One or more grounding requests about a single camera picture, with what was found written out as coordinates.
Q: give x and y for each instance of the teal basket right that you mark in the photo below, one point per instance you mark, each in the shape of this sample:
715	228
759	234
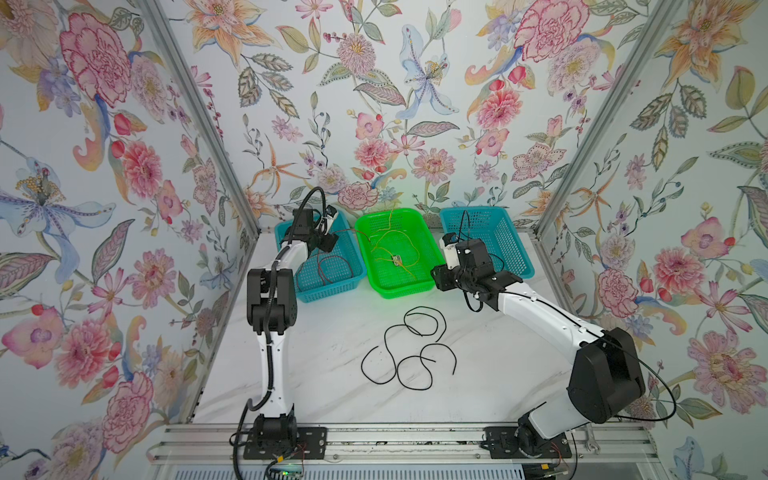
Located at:
495	228

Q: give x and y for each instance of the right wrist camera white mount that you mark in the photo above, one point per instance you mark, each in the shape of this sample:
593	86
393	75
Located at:
448	244

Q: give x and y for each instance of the bright green basket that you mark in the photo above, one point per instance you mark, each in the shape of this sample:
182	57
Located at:
400	232

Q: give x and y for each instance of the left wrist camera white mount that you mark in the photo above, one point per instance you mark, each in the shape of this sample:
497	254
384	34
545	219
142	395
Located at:
329	216

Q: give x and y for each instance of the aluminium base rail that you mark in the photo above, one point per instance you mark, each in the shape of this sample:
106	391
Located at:
392	443

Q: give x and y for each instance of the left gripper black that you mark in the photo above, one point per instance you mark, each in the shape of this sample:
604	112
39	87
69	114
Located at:
327	242

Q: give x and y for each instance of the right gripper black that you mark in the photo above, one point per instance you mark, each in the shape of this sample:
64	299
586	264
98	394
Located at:
442	277

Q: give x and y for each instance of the teal basket left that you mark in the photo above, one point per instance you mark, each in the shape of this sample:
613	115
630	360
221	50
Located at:
311	276

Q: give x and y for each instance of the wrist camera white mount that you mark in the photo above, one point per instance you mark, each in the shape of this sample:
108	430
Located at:
448	244
329	216

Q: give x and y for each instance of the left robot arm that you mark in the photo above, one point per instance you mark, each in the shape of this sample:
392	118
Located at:
268	428

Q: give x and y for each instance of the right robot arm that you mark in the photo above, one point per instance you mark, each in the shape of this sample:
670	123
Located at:
606	375

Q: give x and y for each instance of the teal basket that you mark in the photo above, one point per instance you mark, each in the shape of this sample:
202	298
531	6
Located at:
311	276
495	228

